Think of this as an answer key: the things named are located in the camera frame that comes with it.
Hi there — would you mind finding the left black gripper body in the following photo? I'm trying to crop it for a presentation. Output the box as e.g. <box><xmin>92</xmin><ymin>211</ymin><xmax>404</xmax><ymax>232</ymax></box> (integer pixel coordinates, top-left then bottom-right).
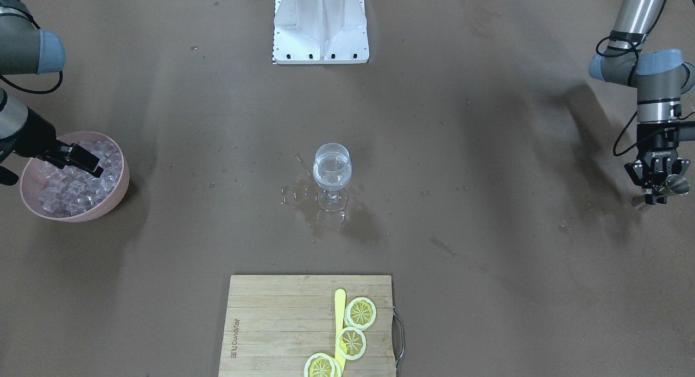
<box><xmin>635</xmin><ymin>122</ymin><xmax>687</xmax><ymax>174</ymax></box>

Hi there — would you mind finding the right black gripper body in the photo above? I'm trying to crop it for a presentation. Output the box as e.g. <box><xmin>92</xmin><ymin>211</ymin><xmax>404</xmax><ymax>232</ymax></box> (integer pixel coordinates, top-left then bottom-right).
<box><xmin>16</xmin><ymin>110</ymin><xmax>67</xmax><ymax>168</ymax></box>

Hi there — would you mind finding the steel jigger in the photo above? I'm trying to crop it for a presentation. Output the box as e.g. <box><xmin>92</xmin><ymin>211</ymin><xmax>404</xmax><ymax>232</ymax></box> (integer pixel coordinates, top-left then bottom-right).
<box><xmin>654</xmin><ymin>174</ymin><xmax>690</xmax><ymax>199</ymax></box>

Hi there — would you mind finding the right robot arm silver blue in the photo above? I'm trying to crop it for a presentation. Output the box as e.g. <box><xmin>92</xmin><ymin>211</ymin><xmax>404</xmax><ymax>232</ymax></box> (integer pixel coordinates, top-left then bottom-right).
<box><xmin>1</xmin><ymin>0</ymin><xmax>103</xmax><ymax>178</ymax></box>

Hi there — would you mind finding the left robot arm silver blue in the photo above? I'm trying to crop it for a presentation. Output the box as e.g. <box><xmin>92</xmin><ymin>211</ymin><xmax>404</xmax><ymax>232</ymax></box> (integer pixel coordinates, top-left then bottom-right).
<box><xmin>589</xmin><ymin>0</ymin><xmax>694</xmax><ymax>205</ymax></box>

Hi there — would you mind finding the pile of ice cubes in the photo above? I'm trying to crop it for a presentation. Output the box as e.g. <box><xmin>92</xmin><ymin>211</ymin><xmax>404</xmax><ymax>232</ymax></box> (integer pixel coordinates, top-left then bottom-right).
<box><xmin>38</xmin><ymin>140</ymin><xmax>124</xmax><ymax>218</ymax></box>

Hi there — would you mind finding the clear wine glass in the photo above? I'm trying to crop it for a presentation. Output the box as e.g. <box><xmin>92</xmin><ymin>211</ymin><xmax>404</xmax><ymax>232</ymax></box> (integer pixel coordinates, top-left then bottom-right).
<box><xmin>312</xmin><ymin>143</ymin><xmax>352</xmax><ymax>212</ymax></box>

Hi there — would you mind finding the pink bowl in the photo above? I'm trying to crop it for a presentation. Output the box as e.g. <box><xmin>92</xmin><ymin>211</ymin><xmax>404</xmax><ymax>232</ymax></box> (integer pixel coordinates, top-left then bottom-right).
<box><xmin>20</xmin><ymin>131</ymin><xmax>130</xmax><ymax>223</ymax></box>

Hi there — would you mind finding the bamboo cutting board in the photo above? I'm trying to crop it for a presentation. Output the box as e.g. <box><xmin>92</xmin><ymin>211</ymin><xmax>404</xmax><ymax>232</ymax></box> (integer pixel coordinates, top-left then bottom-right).
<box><xmin>217</xmin><ymin>274</ymin><xmax>405</xmax><ymax>376</ymax></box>

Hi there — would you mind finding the yellow plastic knife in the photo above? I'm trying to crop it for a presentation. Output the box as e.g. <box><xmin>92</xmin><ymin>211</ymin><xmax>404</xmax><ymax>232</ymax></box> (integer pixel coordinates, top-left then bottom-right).
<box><xmin>333</xmin><ymin>288</ymin><xmax>346</xmax><ymax>375</ymax></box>

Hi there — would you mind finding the lemon slice far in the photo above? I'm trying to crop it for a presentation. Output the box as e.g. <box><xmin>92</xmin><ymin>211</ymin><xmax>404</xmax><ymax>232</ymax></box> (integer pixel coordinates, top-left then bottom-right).
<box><xmin>344</xmin><ymin>296</ymin><xmax>377</xmax><ymax>331</ymax></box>

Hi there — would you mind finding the lemon slice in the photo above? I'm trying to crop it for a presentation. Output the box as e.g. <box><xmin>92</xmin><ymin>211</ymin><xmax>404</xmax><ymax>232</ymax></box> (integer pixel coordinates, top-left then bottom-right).
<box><xmin>303</xmin><ymin>353</ymin><xmax>342</xmax><ymax>377</ymax></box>
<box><xmin>344</xmin><ymin>296</ymin><xmax>377</xmax><ymax>331</ymax></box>
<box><xmin>335</xmin><ymin>326</ymin><xmax>367</xmax><ymax>361</ymax></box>

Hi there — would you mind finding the lemon slice near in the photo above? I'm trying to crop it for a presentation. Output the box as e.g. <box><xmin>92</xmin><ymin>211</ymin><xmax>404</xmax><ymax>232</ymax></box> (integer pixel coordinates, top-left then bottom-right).
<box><xmin>303</xmin><ymin>353</ymin><xmax>342</xmax><ymax>377</ymax></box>

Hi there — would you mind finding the lemon slice middle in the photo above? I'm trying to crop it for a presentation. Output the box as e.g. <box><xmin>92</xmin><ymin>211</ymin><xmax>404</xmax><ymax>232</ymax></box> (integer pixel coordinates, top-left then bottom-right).
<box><xmin>335</xmin><ymin>326</ymin><xmax>367</xmax><ymax>361</ymax></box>

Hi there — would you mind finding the white pedestal column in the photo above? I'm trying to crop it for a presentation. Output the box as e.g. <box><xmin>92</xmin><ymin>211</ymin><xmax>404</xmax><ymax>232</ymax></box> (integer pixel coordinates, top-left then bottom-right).
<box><xmin>271</xmin><ymin>0</ymin><xmax>370</xmax><ymax>65</ymax></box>

